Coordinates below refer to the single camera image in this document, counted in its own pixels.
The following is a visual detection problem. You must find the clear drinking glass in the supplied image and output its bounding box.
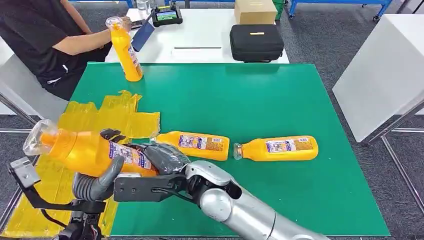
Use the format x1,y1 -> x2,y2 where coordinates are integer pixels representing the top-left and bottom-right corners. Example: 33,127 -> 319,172
136,0 -> 152,14

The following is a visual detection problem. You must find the black zip case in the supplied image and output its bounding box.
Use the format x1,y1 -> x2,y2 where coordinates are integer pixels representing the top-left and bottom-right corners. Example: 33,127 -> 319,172
229,23 -> 285,63

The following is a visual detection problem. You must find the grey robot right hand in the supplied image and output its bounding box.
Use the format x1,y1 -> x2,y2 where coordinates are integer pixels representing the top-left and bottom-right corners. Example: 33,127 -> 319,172
99,128 -> 192,177

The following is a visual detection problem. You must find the blue metal rack frame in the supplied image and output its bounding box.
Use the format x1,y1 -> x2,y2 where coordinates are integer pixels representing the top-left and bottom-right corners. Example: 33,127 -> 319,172
287,0 -> 395,22

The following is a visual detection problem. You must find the person's hand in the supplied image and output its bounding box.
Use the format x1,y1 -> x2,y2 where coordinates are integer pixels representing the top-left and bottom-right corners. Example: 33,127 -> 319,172
119,16 -> 133,33

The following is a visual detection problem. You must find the yellow plastic sheet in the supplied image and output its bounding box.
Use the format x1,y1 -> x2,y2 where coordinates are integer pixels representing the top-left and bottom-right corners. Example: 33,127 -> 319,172
1,89 -> 162,239

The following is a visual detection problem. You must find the white desk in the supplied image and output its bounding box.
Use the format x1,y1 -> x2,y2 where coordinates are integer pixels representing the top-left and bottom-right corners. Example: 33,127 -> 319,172
105,7 -> 291,64

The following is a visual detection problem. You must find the white angled side table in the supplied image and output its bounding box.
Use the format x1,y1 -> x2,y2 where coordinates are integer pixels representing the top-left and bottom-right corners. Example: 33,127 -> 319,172
331,13 -> 424,213

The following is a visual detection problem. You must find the blue tablet folio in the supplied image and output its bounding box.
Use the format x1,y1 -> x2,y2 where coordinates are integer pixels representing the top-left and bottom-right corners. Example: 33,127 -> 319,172
131,21 -> 156,53

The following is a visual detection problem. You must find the green table mat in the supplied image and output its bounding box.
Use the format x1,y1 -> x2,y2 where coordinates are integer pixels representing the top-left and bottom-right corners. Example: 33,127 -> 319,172
71,62 -> 391,237

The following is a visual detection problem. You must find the orange drink bottle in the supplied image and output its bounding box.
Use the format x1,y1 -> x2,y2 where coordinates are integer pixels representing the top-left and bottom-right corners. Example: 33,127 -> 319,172
233,135 -> 320,163
154,130 -> 231,163
22,118 -> 160,178
105,16 -> 145,83

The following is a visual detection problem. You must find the white table beside person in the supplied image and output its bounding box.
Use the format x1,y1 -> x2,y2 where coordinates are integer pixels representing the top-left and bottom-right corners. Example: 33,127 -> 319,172
0,36 -> 70,126

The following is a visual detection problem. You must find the cardboard box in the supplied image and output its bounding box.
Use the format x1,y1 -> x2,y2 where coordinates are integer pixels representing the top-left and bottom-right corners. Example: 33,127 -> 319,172
234,0 -> 278,25

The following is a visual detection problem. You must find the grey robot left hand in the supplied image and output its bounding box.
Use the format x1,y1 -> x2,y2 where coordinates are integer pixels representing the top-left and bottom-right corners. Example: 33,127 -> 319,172
72,155 -> 125,203

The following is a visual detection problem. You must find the person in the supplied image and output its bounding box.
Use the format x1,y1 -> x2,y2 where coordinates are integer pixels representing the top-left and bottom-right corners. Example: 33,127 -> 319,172
0,0 -> 133,102

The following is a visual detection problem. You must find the black handheld screen controller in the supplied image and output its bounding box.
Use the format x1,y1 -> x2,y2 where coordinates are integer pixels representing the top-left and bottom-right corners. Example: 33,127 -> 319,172
151,3 -> 184,28

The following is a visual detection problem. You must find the green crate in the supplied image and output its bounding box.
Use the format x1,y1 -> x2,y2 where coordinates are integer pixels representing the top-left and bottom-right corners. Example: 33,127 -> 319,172
272,0 -> 286,20

